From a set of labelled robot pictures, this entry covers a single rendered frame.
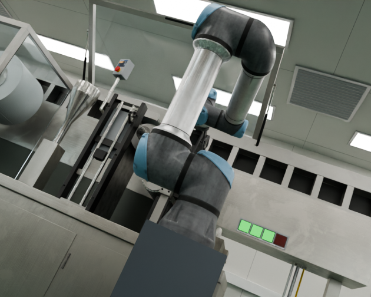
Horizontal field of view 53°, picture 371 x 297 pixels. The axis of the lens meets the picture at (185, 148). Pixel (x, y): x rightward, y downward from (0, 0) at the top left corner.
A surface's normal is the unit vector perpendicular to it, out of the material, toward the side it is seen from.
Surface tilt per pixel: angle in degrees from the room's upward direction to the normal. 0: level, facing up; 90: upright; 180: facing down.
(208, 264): 90
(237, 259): 90
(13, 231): 90
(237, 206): 90
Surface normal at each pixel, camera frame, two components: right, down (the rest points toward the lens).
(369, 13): -0.40, 0.86
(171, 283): 0.07, -0.32
